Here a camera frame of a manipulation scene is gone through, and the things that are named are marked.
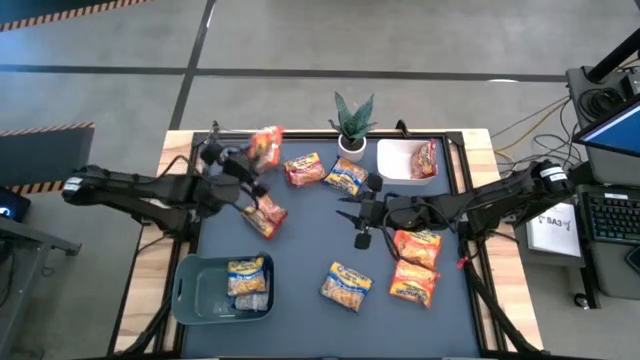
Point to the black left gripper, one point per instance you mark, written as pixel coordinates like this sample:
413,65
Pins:
236,170

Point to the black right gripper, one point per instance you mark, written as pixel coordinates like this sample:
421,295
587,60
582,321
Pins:
385,212

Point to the blue Maruchan ramen pack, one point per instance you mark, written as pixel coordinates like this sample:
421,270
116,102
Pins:
346,176
346,286
246,276

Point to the red Maruchan ramen pack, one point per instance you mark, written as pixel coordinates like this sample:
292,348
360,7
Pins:
424,160
264,217
305,169

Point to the teal plastic bin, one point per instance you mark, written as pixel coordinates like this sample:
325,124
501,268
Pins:
205,290

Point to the silver foil packet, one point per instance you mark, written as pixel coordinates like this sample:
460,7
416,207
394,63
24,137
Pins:
252,302

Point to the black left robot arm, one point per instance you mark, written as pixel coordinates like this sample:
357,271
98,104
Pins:
150,187

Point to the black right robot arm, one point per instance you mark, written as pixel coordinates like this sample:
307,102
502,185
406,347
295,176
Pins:
490,200

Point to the clear plastic bin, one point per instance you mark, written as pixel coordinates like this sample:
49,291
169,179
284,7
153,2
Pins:
232,139

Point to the white plastic bin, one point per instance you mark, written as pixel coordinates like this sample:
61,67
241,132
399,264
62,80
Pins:
395,162

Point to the snake plant in white pot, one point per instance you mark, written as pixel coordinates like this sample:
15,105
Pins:
351,147

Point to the red tape tag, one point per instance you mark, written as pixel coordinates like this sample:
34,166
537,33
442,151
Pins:
460,261

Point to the blue-grey table mat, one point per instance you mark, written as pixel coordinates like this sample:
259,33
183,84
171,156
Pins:
310,330

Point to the white SA3 paper sign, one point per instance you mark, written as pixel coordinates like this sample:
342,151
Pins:
555,230

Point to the black hazard-striped floor mat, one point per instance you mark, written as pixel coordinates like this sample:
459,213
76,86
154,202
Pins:
45,157
25,7

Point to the black computer with blue light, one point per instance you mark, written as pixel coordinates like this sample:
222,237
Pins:
12,205

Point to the black caster wheel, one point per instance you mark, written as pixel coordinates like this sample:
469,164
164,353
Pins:
581,300

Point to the grey metal desk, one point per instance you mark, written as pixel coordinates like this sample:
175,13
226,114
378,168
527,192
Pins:
25,280

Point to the black backlit keyboard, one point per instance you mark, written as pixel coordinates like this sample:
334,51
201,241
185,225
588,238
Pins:
615,220

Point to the grey equipment cart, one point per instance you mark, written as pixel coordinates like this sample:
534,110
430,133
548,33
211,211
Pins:
615,172

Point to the computer monitor with blue screen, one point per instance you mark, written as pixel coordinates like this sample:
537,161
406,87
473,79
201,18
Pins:
615,132

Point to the black metal pole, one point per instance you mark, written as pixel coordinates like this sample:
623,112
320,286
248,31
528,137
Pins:
612,62

